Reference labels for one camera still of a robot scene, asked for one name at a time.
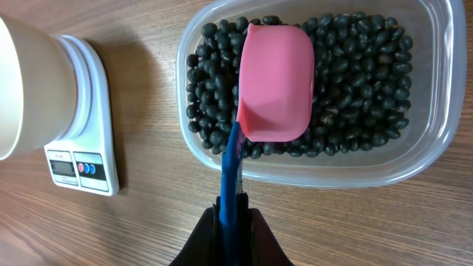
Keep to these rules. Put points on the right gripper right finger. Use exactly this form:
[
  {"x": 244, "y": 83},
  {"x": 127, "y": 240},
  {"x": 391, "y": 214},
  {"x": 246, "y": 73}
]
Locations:
[{"x": 258, "y": 246}]

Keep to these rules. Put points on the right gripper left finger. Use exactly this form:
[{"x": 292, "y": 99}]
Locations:
[{"x": 201, "y": 248}]

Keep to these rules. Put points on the pink scoop blue handle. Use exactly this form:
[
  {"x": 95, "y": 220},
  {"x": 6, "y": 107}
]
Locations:
[{"x": 276, "y": 80}]

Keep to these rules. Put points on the white digital kitchen scale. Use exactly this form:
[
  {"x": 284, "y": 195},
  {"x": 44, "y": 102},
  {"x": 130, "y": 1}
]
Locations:
[{"x": 83, "y": 158}]

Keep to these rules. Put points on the white bowl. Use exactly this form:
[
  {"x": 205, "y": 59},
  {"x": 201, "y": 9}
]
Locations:
[{"x": 38, "y": 88}]

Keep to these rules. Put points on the black beans pile in container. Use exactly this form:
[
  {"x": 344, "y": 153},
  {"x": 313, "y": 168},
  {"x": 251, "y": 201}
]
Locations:
[{"x": 360, "y": 98}]

